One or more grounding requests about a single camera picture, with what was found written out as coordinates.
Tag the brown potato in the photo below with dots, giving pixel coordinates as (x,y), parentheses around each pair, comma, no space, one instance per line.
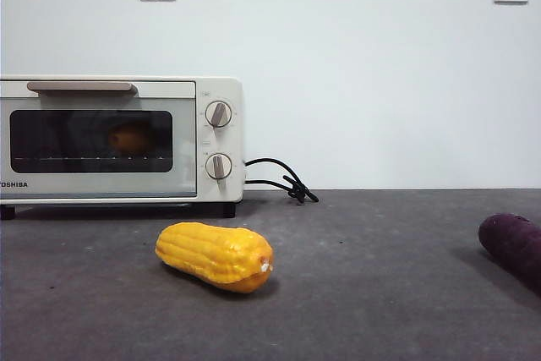
(129,138)

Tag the oven knob with beige grip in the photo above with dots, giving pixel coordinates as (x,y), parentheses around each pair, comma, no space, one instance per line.
(218,114)
(218,165)

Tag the white Toshiba toaster oven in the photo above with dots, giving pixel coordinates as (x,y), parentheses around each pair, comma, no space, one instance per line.
(220,141)

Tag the purple sweet potato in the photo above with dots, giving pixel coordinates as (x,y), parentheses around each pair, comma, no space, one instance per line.
(513,247)

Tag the yellow corn cob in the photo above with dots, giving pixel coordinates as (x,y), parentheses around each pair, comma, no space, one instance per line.
(211,256)

